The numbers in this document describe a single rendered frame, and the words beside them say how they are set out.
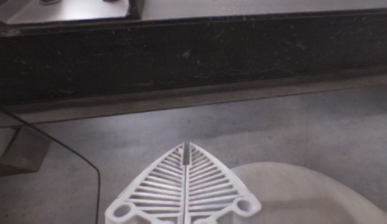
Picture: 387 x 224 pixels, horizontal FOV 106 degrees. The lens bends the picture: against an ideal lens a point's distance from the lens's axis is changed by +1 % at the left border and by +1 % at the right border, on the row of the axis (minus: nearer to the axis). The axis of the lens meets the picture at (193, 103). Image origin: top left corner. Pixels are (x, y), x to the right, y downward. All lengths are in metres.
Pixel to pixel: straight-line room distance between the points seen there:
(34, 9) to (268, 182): 0.57
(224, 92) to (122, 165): 0.62
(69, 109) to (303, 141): 1.04
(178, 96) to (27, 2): 0.33
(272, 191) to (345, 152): 0.74
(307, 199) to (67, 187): 0.91
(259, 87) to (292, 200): 0.31
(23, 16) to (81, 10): 0.08
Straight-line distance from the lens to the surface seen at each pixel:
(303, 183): 0.50
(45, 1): 0.36
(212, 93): 0.45
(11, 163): 0.98
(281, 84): 0.55
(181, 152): 0.17
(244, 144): 0.86
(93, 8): 0.31
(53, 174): 1.02
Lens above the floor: 0.77
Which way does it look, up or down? 55 degrees down
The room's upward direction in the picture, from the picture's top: 1 degrees clockwise
